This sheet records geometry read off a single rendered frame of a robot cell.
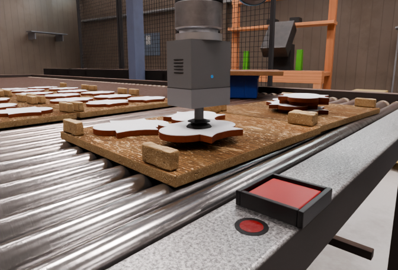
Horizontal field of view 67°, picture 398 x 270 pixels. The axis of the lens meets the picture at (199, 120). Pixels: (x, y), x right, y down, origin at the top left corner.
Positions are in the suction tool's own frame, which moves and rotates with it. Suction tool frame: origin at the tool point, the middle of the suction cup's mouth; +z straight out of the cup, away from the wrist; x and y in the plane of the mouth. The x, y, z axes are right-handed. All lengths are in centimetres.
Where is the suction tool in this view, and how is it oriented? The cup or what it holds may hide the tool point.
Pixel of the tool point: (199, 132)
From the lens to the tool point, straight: 51.3
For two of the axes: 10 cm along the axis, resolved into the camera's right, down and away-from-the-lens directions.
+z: 0.0, 9.8, 1.8
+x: 6.5, 1.4, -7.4
